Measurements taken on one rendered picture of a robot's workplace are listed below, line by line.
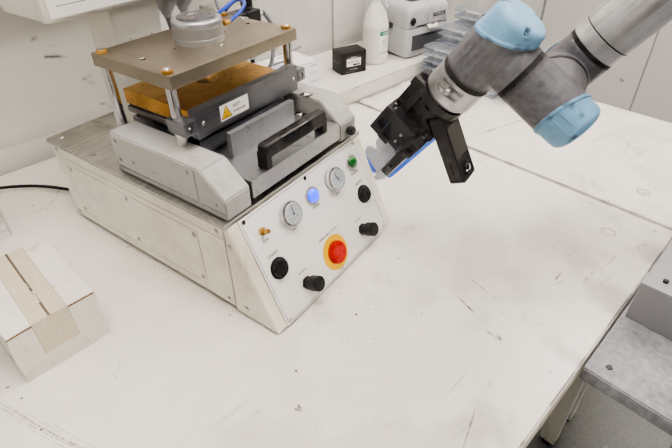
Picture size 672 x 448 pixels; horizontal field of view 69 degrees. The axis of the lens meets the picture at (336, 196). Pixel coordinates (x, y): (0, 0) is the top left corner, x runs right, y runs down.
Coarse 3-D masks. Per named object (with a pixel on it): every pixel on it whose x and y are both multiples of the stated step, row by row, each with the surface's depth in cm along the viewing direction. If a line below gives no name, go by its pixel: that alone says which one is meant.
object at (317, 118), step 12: (300, 120) 76; (312, 120) 77; (324, 120) 80; (288, 132) 73; (300, 132) 75; (324, 132) 81; (264, 144) 70; (276, 144) 71; (288, 144) 74; (264, 156) 70; (264, 168) 72
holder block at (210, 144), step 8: (272, 104) 85; (256, 112) 82; (136, 120) 82; (144, 120) 80; (152, 120) 80; (240, 120) 80; (248, 120) 81; (160, 128) 78; (224, 128) 77; (232, 128) 79; (192, 136) 75; (208, 136) 75; (216, 136) 76; (224, 136) 78; (200, 144) 74; (208, 144) 75; (216, 144) 77
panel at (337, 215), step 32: (288, 192) 76; (320, 192) 82; (352, 192) 88; (256, 224) 71; (320, 224) 81; (352, 224) 87; (384, 224) 94; (256, 256) 71; (288, 256) 76; (320, 256) 81; (352, 256) 87; (288, 288) 75; (288, 320) 75
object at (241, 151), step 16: (272, 112) 79; (288, 112) 82; (240, 128) 74; (256, 128) 77; (272, 128) 80; (336, 128) 84; (224, 144) 78; (240, 144) 75; (256, 144) 78; (304, 144) 78; (320, 144) 81; (240, 160) 74; (256, 160) 74; (272, 160) 74; (288, 160) 75; (304, 160) 79; (256, 176) 70; (272, 176) 73; (256, 192) 71
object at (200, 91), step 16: (240, 64) 87; (256, 64) 87; (208, 80) 80; (224, 80) 81; (240, 80) 81; (128, 96) 79; (144, 96) 76; (160, 96) 76; (192, 96) 76; (208, 96) 76; (144, 112) 78; (160, 112) 76
